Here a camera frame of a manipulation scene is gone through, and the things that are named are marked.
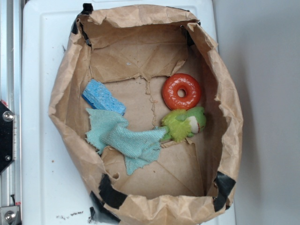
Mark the blue sponge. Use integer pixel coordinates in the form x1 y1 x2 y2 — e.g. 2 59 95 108
82 79 126 115

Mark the brown paper bag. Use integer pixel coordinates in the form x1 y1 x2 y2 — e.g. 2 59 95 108
49 3 243 225

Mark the green plush toy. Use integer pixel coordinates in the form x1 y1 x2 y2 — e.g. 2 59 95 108
160 106 207 142

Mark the light green cloth rag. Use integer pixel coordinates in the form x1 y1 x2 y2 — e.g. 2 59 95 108
86 108 165 175

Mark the white plastic tray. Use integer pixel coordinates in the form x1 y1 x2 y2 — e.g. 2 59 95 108
21 0 212 225

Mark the orange ring toy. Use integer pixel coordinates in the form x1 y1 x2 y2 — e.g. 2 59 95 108
162 73 202 110

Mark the black bracket with bolts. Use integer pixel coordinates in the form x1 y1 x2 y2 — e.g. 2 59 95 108
0 100 15 174

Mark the aluminium frame rail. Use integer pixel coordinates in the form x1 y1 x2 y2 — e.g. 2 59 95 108
0 0 25 225

